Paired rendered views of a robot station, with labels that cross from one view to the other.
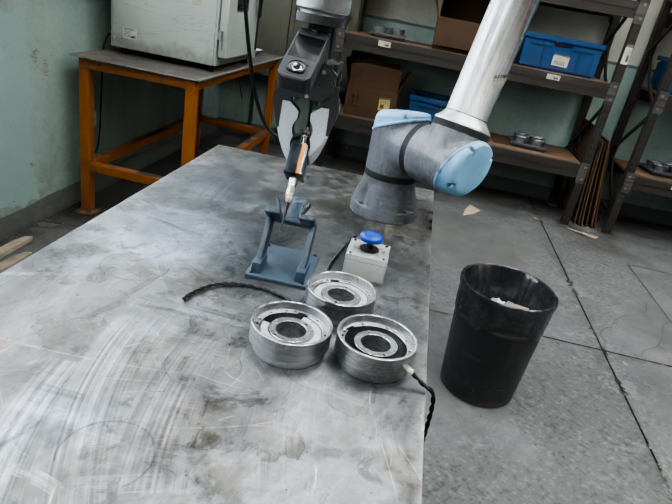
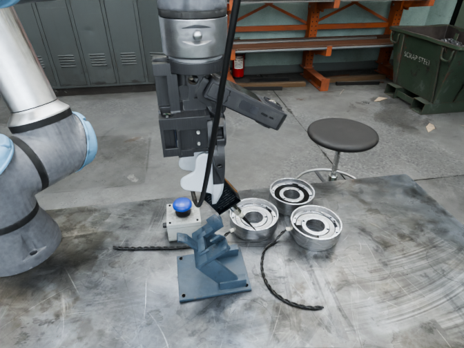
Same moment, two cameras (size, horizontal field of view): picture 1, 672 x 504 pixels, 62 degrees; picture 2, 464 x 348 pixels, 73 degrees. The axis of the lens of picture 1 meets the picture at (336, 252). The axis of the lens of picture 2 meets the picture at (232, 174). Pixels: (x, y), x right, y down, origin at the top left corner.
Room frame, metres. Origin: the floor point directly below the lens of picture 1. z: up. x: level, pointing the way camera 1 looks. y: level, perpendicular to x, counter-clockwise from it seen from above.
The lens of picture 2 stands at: (0.91, 0.46, 1.29)
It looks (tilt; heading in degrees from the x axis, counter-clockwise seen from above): 34 degrees down; 255
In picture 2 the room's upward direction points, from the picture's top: straight up
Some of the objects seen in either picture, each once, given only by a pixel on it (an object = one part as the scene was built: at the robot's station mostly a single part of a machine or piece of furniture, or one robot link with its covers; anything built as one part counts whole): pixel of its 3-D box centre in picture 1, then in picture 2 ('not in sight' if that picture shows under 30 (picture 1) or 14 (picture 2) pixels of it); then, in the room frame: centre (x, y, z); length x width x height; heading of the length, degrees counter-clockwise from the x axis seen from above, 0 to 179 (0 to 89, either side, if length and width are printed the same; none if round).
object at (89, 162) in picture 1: (194, 123); not in sight; (3.31, 0.97, 0.39); 1.50 x 0.62 x 0.78; 175
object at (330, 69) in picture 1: (316, 58); (192, 104); (0.86, 0.08, 1.14); 0.09 x 0.08 x 0.12; 176
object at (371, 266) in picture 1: (367, 259); (181, 219); (0.89, -0.06, 0.82); 0.08 x 0.07 x 0.05; 175
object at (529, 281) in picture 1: (491, 336); not in sight; (1.77, -0.61, 0.21); 0.34 x 0.34 x 0.43
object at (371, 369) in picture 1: (374, 348); (291, 197); (0.62, -0.07, 0.82); 0.10 x 0.10 x 0.04
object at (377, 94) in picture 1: (374, 89); not in sight; (4.33, -0.06, 0.64); 0.49 x 0.40 x 0.37; 90
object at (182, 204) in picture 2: (369, 246); (183, 210); (0.88, -0.05, 0.85); 0.04 x 0.04 x 0.05
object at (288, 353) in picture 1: (290, 334); (314, 228); (0.62, 0.04, 0.82); 0.10 x 0.10 x 0.04
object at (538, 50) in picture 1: (555, 53); not in sight; (4.24, -1.24, 1.11); 0.52 x 0.38 x 0.22; 85
